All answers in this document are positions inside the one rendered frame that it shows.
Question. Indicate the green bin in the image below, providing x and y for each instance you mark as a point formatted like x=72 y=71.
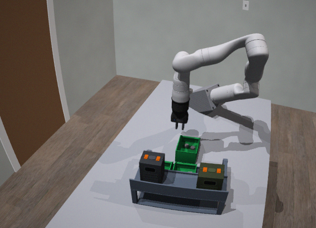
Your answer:
x=185 y=167
x=168 y=165
x=186 y=155

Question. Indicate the black tool case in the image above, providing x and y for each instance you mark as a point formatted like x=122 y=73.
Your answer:
x=151 y=166

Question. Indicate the dark green case with orange latches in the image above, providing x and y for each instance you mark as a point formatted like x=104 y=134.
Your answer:
x=210 y=176

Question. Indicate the grey metal shelf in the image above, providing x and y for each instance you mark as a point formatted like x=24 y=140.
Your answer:
x=178 y=192

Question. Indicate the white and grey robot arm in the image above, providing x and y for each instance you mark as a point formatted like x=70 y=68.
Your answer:
x=257 y=53

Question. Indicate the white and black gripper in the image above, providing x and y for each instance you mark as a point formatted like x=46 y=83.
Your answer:
x=180 y=106

